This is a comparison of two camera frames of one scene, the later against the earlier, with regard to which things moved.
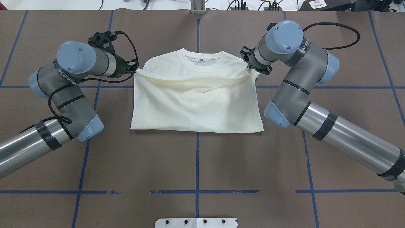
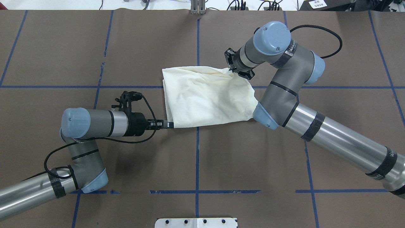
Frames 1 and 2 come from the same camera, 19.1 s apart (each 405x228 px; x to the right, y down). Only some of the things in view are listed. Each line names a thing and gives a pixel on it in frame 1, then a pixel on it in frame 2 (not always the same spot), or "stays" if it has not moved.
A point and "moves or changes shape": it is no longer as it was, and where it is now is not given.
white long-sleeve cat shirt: [191, 91] moves or changes shape
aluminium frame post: [197, 7] stays
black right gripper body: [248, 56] → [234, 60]
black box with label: [326, 5] stays
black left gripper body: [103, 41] → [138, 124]
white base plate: [196, 223] stays
